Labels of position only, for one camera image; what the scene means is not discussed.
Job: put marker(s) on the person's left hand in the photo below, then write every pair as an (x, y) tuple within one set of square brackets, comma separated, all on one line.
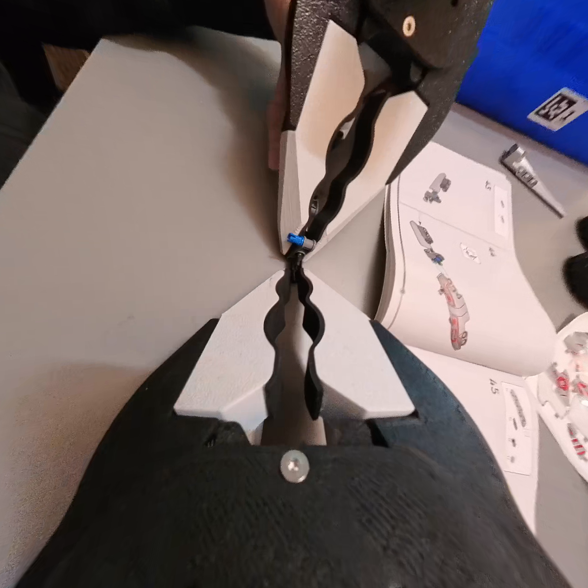
[(274, 124)]

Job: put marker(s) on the red and white sticker sheet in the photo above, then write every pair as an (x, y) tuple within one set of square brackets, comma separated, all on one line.
[(565, 390)]

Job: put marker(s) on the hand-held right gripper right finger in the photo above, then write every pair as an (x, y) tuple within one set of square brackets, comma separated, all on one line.
[(358, 367)]

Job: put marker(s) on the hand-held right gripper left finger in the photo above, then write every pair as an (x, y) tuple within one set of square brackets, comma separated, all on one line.
[(229, 367)]

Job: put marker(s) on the open instruction booklet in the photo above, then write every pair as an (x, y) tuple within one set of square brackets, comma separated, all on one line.
[(482, 298)]

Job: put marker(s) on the grey toy beam assembly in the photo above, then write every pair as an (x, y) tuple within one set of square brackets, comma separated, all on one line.
[(296, 239)]

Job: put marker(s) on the grey toy brick piece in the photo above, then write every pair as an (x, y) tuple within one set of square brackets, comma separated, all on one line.
[(528, 177)]

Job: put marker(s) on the blue plastic bin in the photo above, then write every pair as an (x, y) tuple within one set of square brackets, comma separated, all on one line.
[(514, 55)]

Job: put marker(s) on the black toy tire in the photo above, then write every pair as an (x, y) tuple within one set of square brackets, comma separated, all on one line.
[(579, 271)]

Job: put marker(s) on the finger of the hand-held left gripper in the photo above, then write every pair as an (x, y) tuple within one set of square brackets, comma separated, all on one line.
[(312, 115), (390, 138)]

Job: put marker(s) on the black and white marker tag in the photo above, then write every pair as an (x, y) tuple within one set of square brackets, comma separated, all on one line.
[(558, 109)]

